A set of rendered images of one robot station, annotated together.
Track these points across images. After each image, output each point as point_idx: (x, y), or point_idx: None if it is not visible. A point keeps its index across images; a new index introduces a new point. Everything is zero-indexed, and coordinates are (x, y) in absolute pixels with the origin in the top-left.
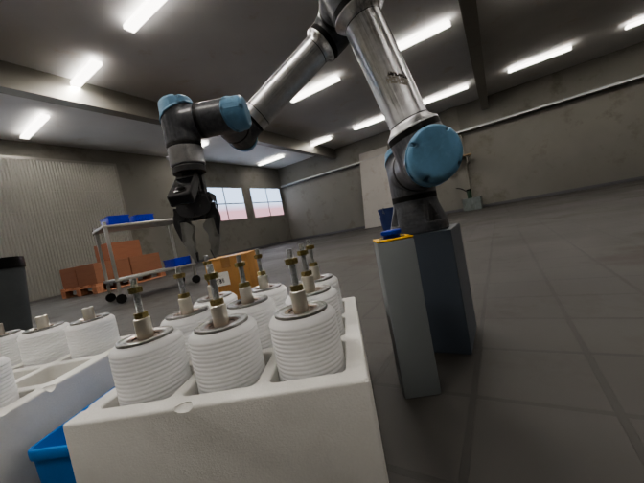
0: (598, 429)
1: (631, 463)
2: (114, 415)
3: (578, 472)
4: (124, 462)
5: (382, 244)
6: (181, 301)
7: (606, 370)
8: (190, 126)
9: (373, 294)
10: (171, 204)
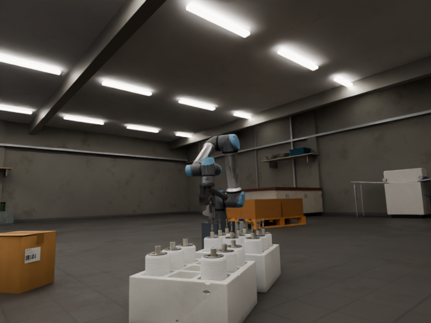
0: None
1: (282, 264)
2: (266, 252)
3: (281, 266)
4: (268, 264)
5: (245, 222)
6: (233, 232)
7: None
8: (215, 171)
9: (143, 263)
10: (226, 199)
